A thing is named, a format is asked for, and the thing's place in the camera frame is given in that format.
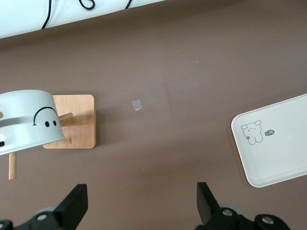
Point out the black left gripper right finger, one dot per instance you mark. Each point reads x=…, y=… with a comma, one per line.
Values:
x=208, y=210

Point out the small clear tape piece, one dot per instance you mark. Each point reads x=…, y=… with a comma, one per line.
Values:
x=136, y=105

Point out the white smiley face cup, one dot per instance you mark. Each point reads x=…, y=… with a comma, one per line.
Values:
x=24, y=105

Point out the beige rabbit print tray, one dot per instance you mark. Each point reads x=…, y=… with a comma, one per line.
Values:
x=283, y=143

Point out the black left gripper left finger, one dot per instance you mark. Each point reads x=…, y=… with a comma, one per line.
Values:
x=67, y=208

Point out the wooden cup rack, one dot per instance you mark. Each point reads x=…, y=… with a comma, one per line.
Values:
x=81, y=119

